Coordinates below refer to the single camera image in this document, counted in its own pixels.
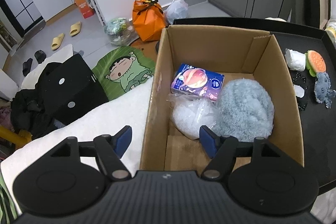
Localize grey denim octopus toy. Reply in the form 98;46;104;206
314;72;335;109

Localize orange cardboard box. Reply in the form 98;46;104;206
75;0;95;19

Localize white yellow canister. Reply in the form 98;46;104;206
325;18;336;42

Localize white plastic bag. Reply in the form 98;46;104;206
164;0;189;24

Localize yellow slipper right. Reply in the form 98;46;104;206
70;22;82;37

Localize yellow slipper left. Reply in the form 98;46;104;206
51;33;65;51

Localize yellow slipper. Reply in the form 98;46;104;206
51;33;65;51
70;22;82;37

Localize black shallow tray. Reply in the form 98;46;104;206
175;17;335;194

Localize orange paper bag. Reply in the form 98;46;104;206
132;0;166;42

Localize black beaded pouch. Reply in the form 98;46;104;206
290;71;308;111

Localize blue tissue pack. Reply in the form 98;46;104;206
170;64;225;101

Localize fluffy light blue plush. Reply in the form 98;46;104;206
212;79;274;142

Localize black slipper pair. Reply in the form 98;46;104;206
22;50;47;77

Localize black bag with white dots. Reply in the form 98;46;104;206
10;53;109;139

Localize clear bag with green items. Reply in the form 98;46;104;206
104;18;136;46

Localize brown cardboard box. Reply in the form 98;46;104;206
139;25;304;172

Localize white blanket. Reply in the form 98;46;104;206
1;78;153;215

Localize hamburger plush toy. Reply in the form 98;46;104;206
305;50;326;77

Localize green cartoon floor mat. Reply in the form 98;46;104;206
92;46;155;101

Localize clear plastic bag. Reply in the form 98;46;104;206
167;94;218;140

